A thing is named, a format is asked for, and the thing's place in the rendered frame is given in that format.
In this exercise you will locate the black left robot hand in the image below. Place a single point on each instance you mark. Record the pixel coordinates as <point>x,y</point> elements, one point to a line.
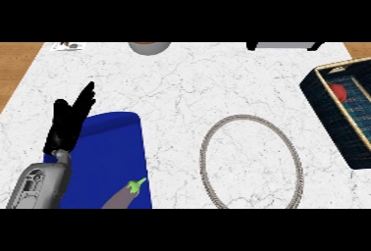
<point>67,121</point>

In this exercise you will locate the blue placemat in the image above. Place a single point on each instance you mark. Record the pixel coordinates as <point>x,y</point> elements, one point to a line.
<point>108,157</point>

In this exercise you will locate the dark blue wicker basket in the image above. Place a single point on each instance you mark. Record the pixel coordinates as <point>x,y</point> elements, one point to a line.
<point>333,130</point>

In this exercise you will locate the red bell pepper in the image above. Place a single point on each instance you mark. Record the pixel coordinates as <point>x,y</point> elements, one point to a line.
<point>339,92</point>

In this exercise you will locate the small white printed card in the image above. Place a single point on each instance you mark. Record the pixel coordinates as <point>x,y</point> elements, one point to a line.
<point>67,46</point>

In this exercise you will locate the purple eggplant with green stem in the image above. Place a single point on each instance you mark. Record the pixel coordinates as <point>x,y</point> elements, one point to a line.
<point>123,197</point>

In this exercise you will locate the grey round bowl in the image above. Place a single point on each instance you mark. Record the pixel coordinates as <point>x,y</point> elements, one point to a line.
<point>149,48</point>

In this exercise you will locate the grey appliance with black legs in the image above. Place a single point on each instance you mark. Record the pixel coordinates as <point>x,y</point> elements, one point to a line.
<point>284,45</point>

